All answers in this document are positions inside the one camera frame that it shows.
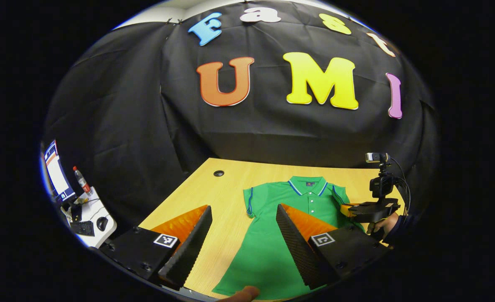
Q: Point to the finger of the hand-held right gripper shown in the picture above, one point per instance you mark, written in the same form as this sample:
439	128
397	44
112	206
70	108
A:
346	210

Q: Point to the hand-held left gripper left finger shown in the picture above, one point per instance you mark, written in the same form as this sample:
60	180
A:
193	247

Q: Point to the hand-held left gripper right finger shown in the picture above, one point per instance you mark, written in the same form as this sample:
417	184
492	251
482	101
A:
298	251

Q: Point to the green T-shirt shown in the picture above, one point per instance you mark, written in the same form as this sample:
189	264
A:
264	251

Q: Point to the white side desk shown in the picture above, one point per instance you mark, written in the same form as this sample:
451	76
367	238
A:
105	237

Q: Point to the black computer mouse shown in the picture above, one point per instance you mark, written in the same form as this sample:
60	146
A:
102	223

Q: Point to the black keyboard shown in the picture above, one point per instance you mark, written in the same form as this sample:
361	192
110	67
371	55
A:
82	228

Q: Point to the red cap plastic bottle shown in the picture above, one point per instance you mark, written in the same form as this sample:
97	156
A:
81	180

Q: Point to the small black cloth clip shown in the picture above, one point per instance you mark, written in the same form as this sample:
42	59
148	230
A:
168	20

